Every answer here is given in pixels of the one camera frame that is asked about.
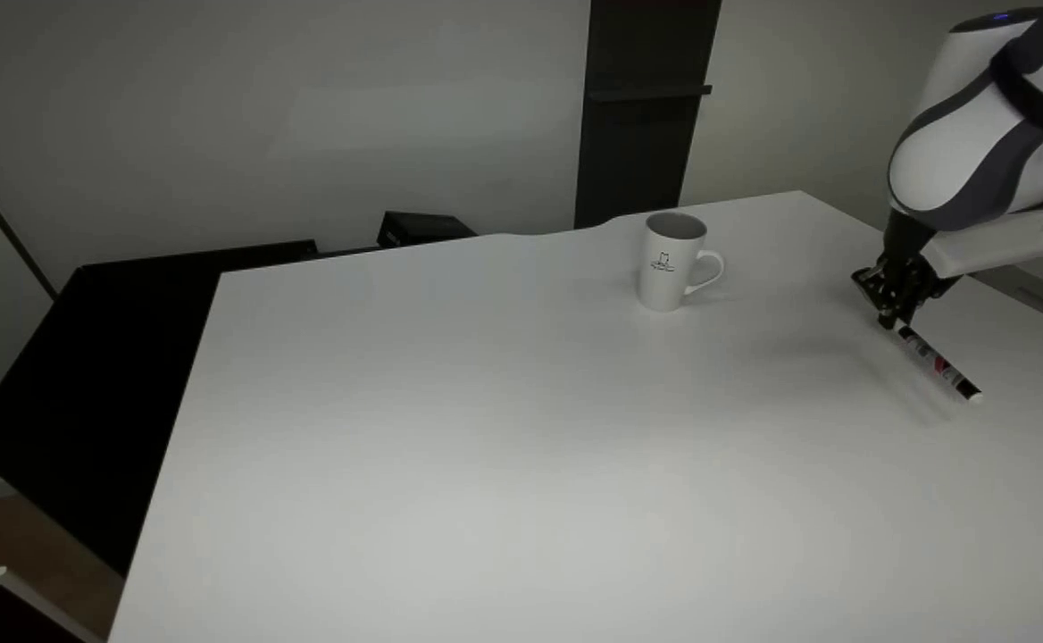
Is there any dark grey pillar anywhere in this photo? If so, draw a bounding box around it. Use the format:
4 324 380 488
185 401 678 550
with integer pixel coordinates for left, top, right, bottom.
573 0 726 233

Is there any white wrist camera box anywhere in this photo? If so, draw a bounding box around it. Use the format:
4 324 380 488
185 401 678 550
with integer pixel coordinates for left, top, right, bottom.
922 204 1043 284

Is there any white ceramic mug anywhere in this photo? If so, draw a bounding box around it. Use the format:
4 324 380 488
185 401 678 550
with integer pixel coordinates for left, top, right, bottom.
635 213 728 319

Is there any small black box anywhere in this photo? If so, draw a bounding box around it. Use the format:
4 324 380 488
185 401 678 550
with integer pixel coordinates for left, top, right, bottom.
376 208 478 252

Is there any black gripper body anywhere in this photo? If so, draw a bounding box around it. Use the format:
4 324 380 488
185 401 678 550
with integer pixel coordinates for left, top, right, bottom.
876 208 962 302

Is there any black low cabinet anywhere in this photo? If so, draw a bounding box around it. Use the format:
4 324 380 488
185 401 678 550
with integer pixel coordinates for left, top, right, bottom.
0 236 324 580

